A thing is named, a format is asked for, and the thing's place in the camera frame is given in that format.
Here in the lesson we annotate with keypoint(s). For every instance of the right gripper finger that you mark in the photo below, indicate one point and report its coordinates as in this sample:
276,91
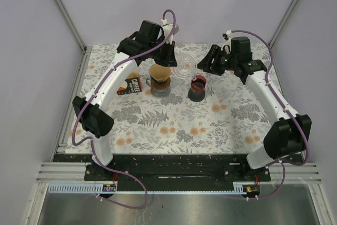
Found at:
217,68
207,62

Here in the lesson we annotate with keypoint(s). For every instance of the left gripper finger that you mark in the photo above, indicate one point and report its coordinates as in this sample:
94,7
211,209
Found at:
171,62
162,59

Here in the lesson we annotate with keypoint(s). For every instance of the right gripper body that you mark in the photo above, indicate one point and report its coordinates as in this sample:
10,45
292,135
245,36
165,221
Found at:
221,56

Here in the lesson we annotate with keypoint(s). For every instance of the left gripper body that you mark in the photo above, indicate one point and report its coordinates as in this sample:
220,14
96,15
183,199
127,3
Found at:
165,48

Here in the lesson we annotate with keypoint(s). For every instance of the clear plastic dripper cone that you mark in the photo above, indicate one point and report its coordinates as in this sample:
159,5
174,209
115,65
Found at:
186,66

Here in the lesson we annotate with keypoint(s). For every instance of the brown paper coffee filter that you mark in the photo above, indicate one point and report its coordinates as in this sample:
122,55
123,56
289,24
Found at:
160,73

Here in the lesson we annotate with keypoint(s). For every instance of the dark grey red-rimmed cup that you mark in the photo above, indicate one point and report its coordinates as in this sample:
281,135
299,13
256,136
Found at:
197,90

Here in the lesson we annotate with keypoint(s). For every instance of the grey glass carafe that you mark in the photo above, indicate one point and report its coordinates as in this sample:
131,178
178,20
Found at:
159,89

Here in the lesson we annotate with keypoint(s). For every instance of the orange coffee filter box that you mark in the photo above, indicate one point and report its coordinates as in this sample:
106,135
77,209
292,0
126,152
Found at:
132,84

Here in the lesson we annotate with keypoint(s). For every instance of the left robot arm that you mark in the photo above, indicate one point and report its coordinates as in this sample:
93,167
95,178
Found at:
152,41

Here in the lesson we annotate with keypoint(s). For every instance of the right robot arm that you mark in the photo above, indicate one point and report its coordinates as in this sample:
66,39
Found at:
289,132

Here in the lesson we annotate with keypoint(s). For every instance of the floral patterned table mat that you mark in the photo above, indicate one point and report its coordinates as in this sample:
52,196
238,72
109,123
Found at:
229,120

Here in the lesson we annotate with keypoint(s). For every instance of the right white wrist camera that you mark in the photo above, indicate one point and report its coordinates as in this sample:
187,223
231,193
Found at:
227,37

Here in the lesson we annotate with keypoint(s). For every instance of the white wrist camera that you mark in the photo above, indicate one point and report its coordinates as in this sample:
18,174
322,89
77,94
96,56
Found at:
169,30
227,37

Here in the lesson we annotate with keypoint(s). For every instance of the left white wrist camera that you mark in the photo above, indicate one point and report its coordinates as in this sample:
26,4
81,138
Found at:
169,30

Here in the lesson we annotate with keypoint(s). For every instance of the aluminium frame rail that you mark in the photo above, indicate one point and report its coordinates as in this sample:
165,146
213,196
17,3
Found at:
70,24

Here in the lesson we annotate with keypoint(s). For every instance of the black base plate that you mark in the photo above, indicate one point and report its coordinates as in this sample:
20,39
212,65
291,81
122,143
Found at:
226,167

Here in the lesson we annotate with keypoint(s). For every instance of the white slotted cable duct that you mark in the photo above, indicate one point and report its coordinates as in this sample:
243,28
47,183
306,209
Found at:
92,188

